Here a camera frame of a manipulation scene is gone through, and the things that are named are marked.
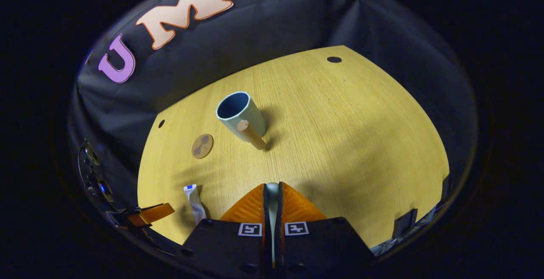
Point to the round brown coaster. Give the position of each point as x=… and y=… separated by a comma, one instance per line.
x=202, y=146

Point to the wooden desktop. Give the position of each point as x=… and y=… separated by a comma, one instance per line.
x=348, y=143

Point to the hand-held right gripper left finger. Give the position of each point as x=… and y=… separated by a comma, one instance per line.
x=229, y=249

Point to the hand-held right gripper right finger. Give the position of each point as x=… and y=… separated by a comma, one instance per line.
x=318, y=249

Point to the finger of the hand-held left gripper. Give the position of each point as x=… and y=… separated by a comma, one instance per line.
x=153, y=213

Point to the pale green cup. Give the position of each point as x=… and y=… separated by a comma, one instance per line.
x=250, y=115

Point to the black backdrop cloth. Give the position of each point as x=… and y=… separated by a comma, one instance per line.
x=263, y=28

